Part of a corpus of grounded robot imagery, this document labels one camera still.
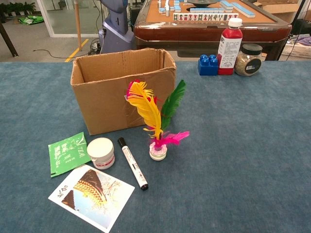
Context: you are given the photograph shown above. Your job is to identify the glass jar black lid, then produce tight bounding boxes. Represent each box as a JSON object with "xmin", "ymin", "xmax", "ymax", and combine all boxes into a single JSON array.
[{"xmin": 234, "ymin": 43, "xmax": 263, "ymax": 77}]

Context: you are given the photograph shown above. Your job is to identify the scattered blue mahjong tiles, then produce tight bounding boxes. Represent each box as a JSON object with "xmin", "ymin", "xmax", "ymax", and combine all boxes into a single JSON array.
[{"xmin": 157, "ymin": 0, "xmax": 182, "ymax": 17}]

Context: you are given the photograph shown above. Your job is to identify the feather shuttlecock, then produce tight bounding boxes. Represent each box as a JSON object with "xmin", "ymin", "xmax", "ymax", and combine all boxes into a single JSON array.
[{"xmin": 125, "ymin": 79, "xmax": 190, "ymax": 162}]

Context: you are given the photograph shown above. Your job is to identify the blue building block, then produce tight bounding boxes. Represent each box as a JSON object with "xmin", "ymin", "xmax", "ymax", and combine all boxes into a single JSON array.
[{"xmin": 197, "ymin": 54, "xmax": 219, "ymax": 77}]

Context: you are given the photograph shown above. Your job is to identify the green tea bag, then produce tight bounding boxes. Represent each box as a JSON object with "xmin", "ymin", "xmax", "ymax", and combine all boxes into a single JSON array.
[{"xmin": 48, "ymin": 132, "xmax": 92, "ymax": 178}]

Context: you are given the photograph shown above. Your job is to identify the black floor cable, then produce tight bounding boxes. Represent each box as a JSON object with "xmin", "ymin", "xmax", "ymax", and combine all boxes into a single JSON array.
[{"xmin": 33, "ymin": 49, "xmax": 76, "ymax": 60}]

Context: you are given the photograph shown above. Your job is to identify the large brown cardboard carton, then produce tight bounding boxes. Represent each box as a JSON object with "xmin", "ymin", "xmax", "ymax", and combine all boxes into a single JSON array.
[{"xmin": 257, "ymin": 0, "xmax": 304, "ymax": 24}]

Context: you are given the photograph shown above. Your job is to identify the blue table mat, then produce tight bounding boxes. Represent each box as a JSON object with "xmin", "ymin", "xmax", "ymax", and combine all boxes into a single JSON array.
[{"xmin": 0, "ymin": 60, "xmax": 311, "ymax": 233}]

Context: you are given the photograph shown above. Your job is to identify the brown mahjong table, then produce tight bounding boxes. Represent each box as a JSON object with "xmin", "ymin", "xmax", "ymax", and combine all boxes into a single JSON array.
[{"xmin": 133, "ymin": 0, "xmax": 293, "ymax": 61}]

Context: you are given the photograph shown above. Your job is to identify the open cardboard box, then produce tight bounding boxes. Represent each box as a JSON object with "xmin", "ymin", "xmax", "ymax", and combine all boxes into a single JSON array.
[{"xmin": 70, "ymin": 48, "xmax": 177, "ymax": 136}]

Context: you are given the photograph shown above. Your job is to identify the potted green plants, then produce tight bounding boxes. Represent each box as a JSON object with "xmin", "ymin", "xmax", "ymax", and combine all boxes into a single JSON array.
[{"xmin": 0, "ymin": 1, "xmax": 37, "ymax": 17}]

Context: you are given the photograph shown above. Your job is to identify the mahjong tile row blue backs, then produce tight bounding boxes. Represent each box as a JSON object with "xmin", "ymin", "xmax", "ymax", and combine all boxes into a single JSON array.
[
  {"xmin": 190, "ymin": 7, "xmax": 225, "ymax": 14},
  {"xmin": 232, "ymin": 2, "xmax": 256, "ymax": 18}
]

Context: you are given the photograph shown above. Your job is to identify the black slanted table leg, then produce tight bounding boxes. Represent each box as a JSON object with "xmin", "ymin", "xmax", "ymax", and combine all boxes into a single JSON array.
[{"xmin": 0, "ymin": 21, "xmax": 19, "ymax": 58}]

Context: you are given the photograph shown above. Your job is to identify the white plastic jar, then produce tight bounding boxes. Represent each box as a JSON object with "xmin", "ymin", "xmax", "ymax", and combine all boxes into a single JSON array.
[{"xmin": 86, "ymin": 137, "xmax": 116, "ymax": 170}]

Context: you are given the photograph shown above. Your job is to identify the dark mahjong table centre disc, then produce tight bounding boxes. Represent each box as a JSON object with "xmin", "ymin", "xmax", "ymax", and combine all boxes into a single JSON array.
[{"xmin": 186, "ymin": 0, "xmax": 219, "ymax": 7}]

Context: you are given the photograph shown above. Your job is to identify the mahjong tile row faces showing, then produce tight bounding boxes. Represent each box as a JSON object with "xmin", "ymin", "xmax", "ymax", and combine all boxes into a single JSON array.
[{"xmin": 173, "ymin": 13, "xmax": 240, "ymax": 22}]

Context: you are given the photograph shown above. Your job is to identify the white printed card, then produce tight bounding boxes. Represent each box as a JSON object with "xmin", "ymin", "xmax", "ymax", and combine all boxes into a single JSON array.
[{"xmin": 48, "ymin": 164, "xmax": 136, "ymax": 233}]

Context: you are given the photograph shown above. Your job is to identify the wooden pole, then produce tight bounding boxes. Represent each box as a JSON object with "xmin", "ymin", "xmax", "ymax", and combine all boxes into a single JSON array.
[{"xmin": 73, "ymin": 0, "xmax": 83, "ymax": 51}]

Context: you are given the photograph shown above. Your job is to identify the red juice bottle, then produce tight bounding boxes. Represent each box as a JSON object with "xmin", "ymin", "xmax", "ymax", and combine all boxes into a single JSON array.
[{"xmin": 217, "ymin": 17, "xmax": 243, "ymax": 76}]

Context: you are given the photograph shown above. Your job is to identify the white plastic basket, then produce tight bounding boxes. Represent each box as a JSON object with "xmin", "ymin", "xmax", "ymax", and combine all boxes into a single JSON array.
[{"xmin": 281, "ymin": 40, "xmax": 311, "ymax": 59}]

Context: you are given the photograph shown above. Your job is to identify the black tripod stand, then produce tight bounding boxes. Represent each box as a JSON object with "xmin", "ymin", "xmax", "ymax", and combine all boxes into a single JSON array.
[{"xmin": 290, "ymin": 0, "xmax": 307, "ymax": 27}]

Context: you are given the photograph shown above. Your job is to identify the black white marker pen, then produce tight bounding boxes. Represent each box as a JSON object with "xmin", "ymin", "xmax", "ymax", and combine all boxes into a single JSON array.
[{"xmin": 117, "ymin": 137, "xmax": 149, "ymax": 191}]

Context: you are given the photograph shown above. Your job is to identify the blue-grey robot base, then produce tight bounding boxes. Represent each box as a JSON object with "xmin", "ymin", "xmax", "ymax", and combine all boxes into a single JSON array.
[{"xmin": 98, "ymin": 0, "xmax": 135, "ymax": 54}]

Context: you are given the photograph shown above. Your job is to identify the stacked blue mahjong tiles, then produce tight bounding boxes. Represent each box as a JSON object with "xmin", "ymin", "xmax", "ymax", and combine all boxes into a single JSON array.
[{"xmin": 219, "ymin": 0, "xmax": 235, "ymax": 11}]

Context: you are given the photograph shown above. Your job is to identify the purple cloth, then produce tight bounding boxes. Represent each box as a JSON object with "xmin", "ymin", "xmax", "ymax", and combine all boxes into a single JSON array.
[{"xmin": 294, "ymin": 35, "xmax": 311, "ymax": 47}]

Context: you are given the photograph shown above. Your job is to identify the green plastic snack packets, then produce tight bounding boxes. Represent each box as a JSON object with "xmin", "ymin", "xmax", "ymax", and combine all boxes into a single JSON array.
[{"xmin": 17, "ymin": 15, "xmax": 45, "ymax": 26}]

